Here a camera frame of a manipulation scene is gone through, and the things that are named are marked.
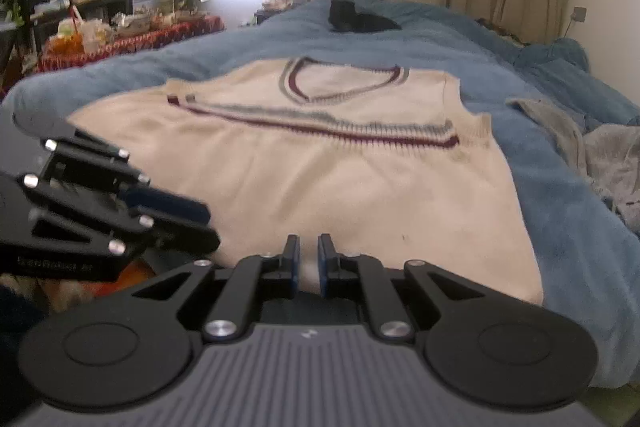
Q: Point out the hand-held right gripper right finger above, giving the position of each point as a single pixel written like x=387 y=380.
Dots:
x=322 y=267

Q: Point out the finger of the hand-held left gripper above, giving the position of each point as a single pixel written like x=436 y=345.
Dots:
x=170 y=207
x=185 y=242

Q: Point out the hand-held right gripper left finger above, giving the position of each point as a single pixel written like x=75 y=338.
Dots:
x=297 y=267

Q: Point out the cream knit vest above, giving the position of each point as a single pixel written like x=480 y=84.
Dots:
x=325 y=187

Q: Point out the red patterned tablecloth table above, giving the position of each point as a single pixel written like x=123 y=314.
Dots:
x=150 y=39

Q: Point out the blue fleece blanket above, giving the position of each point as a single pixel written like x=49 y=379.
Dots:
x=250 y=47

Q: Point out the green drink cup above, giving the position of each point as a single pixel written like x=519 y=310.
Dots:
x=167 y=4

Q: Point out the dark wooden nightstand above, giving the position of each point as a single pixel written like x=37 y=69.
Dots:
x=267 y=17

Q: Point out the small black cloth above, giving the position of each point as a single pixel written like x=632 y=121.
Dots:
x=355 y=19

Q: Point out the dark patterned bedding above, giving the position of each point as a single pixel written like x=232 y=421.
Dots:
x=500 y=34

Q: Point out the grey t-shirt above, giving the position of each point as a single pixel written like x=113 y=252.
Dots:
x=610 y=157

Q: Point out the green mat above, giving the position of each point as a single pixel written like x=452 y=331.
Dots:
x=615 y=409

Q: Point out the wall socket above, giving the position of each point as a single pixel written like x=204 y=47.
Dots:
x=579 y=15

